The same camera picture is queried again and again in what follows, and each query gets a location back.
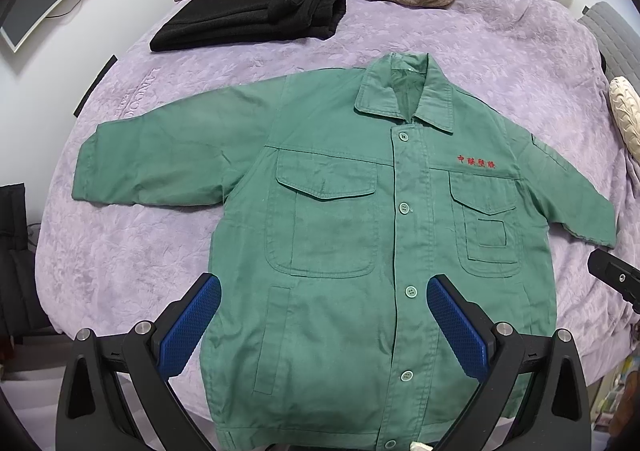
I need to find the purple textured bedspread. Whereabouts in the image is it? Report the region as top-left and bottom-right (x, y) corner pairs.
(34, 0), (640, 437)

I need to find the black strap on bed edge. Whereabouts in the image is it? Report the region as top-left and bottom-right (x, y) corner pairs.
(72, 54), (120, 118)

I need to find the cream knitted plush object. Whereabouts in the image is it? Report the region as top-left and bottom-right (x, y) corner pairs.
(608, 76), (640, 163)

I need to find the green button work jacket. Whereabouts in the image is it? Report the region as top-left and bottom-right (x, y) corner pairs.
(73, 53), (616, 450)

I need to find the grey quilted chair cushion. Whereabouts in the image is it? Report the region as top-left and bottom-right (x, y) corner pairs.
(578, 1), (640, 88)

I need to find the black bag beside bed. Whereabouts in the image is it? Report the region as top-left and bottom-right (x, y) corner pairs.
(0, 183), (51, 337)

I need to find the black folded garment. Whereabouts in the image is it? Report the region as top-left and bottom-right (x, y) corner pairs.
(150, 0), (346, 52)

